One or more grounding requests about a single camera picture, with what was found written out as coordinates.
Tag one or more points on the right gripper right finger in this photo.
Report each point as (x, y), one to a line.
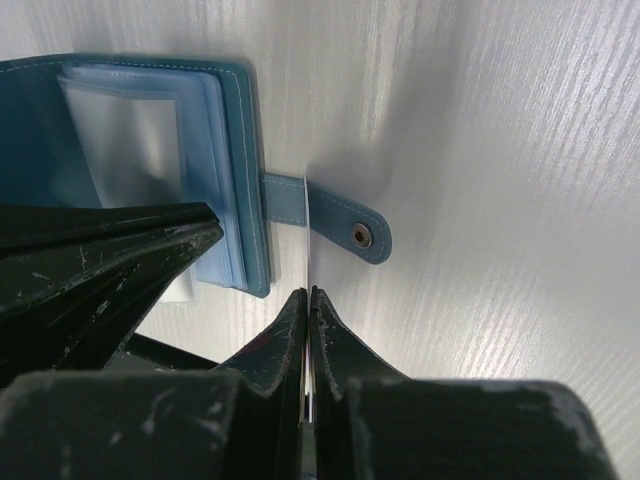
(373, 422)

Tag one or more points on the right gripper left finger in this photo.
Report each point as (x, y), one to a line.
(241, 420)

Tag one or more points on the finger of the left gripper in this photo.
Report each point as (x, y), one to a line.
(76, 282)

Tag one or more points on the silver VIP card top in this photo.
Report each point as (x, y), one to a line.
(309, 375)

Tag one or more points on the blue leather card holder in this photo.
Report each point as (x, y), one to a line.
(94, 131)

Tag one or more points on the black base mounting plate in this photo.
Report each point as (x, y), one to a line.
(146, 354)

